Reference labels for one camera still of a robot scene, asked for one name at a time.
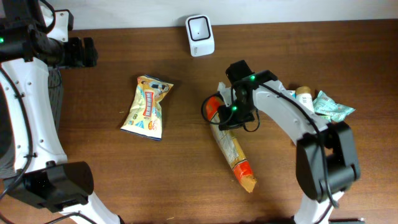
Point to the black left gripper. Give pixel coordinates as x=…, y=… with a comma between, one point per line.
x=81, y=59

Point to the teal tissue pack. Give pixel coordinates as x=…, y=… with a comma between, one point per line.
x=292, y=93

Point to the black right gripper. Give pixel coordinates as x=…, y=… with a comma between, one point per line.
x=229, y=124

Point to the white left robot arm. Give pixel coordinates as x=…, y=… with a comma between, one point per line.
x=44, y=176

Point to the white cream tube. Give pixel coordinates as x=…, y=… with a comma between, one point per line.
x=304, y=96

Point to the white barcode scanner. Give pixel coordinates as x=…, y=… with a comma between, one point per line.
x=200, y=35

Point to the grey plastic basket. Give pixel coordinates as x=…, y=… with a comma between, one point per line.
x=54, y=93

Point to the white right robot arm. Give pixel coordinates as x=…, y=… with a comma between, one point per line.
x=326, y=157

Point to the orange spaghetti package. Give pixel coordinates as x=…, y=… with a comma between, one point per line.
x=230, y=147

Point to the yellow snack bag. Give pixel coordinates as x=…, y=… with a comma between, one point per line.
x=145, y=114

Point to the mint green wipes pouch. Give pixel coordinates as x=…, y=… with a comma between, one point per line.
x=325, y=105

